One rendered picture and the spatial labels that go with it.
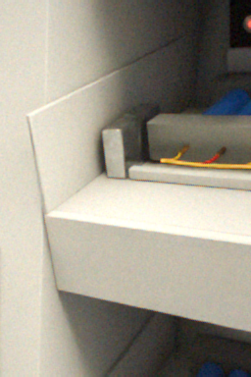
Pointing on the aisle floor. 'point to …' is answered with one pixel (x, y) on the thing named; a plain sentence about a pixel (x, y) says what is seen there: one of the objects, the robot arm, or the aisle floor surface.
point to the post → (89, 35)
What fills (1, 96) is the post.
